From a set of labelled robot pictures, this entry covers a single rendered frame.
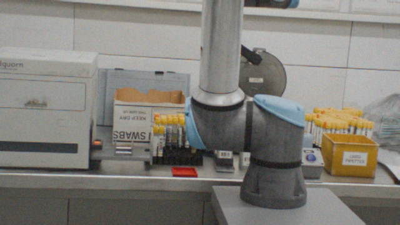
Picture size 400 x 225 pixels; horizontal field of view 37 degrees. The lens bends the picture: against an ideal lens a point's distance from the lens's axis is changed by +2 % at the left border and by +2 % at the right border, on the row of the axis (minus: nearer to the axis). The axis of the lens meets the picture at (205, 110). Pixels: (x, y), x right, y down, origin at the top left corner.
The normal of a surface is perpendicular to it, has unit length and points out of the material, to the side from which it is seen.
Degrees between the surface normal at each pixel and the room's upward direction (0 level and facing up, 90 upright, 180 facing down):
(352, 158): 90
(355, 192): 90
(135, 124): 89
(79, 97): 90
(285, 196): 72
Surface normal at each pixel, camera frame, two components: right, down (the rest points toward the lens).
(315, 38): 0.11, 0.18
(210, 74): -0.45, 0.37
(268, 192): -0.27, -0.16
